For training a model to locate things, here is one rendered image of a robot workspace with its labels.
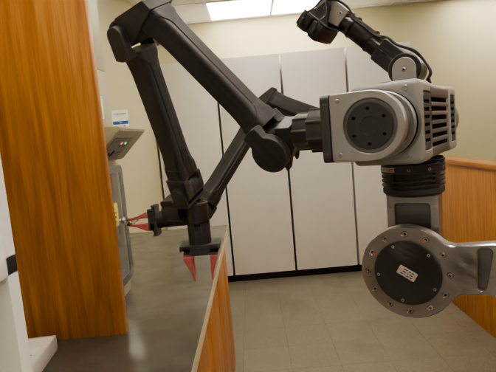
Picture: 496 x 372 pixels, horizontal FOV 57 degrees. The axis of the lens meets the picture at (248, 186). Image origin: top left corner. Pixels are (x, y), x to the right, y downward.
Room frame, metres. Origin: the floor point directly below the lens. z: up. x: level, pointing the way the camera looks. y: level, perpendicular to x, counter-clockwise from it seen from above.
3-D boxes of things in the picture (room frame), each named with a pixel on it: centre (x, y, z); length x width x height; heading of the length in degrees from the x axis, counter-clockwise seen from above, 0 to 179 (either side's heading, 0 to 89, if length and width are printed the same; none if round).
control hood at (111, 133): (1.43, 0.40, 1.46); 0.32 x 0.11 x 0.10; 179
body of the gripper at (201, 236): (1.14, 0.13, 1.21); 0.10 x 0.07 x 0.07; 90
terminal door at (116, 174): (1.44, 0.45, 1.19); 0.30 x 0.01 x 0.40; 178
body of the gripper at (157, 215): (1.48, 0.29, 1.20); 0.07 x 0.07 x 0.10; 89
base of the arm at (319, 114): (0.86, -0.14, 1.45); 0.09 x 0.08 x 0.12; 147
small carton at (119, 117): (1.51, 0.40, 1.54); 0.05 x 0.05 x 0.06; 13
